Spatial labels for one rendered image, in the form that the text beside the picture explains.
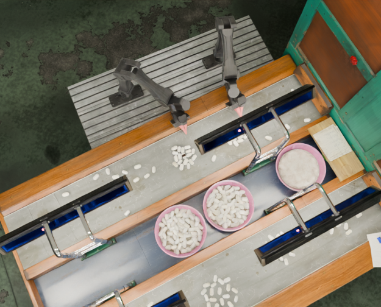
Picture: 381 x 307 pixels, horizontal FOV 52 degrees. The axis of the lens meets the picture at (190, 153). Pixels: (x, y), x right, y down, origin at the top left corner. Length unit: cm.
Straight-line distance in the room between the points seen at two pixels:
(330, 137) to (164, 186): 93
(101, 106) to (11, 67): 126
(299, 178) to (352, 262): 49
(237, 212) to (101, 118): 94
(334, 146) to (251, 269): 79
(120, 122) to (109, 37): 119
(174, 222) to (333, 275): 84
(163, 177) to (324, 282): 97
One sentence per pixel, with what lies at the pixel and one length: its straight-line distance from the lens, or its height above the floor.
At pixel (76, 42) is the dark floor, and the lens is 338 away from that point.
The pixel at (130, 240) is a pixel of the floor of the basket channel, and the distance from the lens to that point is 214.
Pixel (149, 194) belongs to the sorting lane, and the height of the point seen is 74.
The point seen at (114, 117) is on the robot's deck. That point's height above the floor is 65.
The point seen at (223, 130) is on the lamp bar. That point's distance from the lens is 178.
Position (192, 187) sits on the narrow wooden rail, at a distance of 206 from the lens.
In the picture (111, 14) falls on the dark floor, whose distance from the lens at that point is 346.
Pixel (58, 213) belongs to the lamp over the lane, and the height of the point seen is 111.
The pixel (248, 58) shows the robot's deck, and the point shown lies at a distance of 245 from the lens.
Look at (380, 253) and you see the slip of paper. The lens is 224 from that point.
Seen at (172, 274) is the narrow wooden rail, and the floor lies 76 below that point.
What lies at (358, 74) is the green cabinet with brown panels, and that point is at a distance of 197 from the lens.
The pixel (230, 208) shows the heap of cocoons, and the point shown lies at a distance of 210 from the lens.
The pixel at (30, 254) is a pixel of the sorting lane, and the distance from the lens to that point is 221.
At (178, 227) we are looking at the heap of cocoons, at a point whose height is 74.
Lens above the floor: 279
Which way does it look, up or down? 75 degrees down
